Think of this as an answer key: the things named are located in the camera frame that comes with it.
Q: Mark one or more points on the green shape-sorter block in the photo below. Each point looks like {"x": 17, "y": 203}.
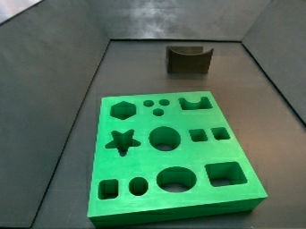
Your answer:
{"x": 169, "y": 161}

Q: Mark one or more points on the black curved fixture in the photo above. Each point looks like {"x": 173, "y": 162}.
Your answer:
{"x": 188, "y": 59}

